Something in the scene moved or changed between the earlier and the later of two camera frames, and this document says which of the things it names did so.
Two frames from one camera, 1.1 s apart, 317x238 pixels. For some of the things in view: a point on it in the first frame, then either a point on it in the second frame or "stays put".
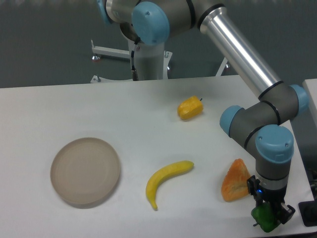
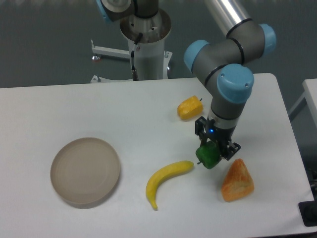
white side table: x=310 y=86 stays put
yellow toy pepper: x=190 y=107 stays put
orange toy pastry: x=235 y=185 stays put
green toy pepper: x=266 y=219 -> x=208 y=154
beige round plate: x=85 y=170 stays put
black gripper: x=275 y=197 -> x=221 y=137
